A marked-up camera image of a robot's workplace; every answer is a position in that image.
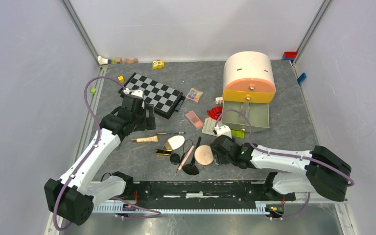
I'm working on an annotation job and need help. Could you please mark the round pink powder compact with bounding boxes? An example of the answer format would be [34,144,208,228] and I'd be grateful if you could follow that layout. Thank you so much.
[194,145,214,165]

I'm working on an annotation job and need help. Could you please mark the white gold egg case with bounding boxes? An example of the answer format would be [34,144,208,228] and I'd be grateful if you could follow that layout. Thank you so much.
[164,135,185,150]

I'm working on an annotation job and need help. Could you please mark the round drawer organizer box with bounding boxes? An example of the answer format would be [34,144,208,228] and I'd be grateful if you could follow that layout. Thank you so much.
[222,51,276,132]

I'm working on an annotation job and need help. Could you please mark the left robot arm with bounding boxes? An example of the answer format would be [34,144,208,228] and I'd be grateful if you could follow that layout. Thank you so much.
[44,90,156,225]

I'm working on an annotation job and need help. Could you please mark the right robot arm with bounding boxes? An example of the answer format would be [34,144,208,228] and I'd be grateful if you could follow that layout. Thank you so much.
[211,125,355,202]

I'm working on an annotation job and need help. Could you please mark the black makeup brush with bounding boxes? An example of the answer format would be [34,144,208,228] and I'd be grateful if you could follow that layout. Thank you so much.
[182,136,202,176]

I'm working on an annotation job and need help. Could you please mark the beige concealer tube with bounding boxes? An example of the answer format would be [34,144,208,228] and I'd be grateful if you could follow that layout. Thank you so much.
[131,135,158,142]

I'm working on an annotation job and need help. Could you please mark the black eyeliner pencil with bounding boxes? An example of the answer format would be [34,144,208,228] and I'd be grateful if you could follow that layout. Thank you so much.
[156,131,186,135]

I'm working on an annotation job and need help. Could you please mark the green lego brick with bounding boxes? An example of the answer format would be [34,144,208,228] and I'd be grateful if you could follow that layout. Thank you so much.
[231,130,245,139]

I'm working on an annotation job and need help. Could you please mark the black white chessboard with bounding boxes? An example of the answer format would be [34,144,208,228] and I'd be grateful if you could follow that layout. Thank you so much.
[124,73,185,119]

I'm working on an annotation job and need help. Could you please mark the black gold lipstick case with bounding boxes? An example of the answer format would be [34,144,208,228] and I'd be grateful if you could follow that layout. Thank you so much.
[155,149,173,156]

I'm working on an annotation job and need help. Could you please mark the red plastic arch toy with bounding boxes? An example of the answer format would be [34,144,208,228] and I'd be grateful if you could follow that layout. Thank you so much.
[207,106,223,120]

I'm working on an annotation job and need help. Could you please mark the pink blush palette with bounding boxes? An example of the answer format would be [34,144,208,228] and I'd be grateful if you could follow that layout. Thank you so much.
[185,111,204,130]

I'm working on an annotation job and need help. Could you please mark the small black round jar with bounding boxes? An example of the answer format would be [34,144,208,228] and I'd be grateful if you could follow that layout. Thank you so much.
[169,153,181,165]

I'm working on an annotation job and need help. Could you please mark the white lego brick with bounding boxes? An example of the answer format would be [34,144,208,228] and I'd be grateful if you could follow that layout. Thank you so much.
[215,97,224,105]

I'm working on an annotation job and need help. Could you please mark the colourful eyeshadow palette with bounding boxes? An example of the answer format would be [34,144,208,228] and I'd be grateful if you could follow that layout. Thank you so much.
[186,88,203,103]

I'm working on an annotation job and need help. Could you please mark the wooden arch block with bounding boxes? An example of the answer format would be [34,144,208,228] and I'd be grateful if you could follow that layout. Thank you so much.
[123,58,139,64]

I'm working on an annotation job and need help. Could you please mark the yellow toy block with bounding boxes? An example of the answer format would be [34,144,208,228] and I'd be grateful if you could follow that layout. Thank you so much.
[152,60,165,70]

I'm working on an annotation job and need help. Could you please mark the red blue blocks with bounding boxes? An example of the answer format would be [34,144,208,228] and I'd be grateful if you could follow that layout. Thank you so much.
[282,51,297,61]

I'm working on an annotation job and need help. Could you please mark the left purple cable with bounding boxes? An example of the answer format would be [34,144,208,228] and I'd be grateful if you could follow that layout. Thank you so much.
[52,76,131,232]

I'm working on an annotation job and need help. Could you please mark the white corner bracket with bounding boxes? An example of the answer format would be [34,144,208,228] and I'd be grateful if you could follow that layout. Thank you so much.
[97,56,110,66]

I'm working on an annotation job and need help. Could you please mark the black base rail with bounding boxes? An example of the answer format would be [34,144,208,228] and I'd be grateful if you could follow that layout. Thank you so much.
[120,180,296,209]

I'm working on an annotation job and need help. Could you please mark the blue block by wall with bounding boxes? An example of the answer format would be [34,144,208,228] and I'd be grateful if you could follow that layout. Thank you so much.
[297,72,307,85]

